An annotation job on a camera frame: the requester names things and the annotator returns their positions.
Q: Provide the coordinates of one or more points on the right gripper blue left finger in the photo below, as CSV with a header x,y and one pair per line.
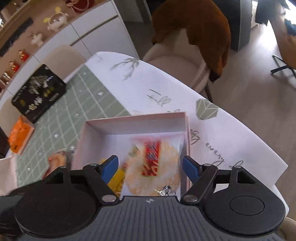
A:
x,y
98,177

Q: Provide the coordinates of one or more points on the red doll figurine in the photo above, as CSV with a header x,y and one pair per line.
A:
x,y
23,55
14,66

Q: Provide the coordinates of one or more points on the orange tissue box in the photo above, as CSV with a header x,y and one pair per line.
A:
x,y
20,135

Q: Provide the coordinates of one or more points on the red doll figurine right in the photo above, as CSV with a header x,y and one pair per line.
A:
x,y
23,55

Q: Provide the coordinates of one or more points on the white rice cracker packet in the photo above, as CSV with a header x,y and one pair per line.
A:
x,y
152,166

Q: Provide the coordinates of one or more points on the beige dining chair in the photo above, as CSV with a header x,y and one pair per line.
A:
x,y
63,60

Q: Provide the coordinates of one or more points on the clear round cake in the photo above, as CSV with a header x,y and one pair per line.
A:
x,y
58,159

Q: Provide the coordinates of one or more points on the red doll figurine left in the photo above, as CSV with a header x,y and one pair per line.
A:
x,y
14,66

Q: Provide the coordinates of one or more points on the brown cloth covered chair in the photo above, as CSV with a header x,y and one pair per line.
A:
x,y
206,27

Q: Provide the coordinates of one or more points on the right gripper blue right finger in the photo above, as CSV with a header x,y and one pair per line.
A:
x,y
202,178

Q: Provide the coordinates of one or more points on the chair with brown jacket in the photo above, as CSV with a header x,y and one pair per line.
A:
x,y
274,12

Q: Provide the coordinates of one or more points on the white vase with flowers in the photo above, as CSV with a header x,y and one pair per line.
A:
x,y
36,39

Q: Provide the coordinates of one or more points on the black plum snack bag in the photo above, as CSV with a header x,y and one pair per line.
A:
x,y
38,93

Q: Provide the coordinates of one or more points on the yellow biscuit packet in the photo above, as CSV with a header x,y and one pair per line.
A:
x,y
116,179

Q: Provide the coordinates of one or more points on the green grid tablecloth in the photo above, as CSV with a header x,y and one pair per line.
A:
x,y
59,127

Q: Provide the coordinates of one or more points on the pink cardboard gift box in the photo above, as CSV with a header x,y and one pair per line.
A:
x,y
100,139

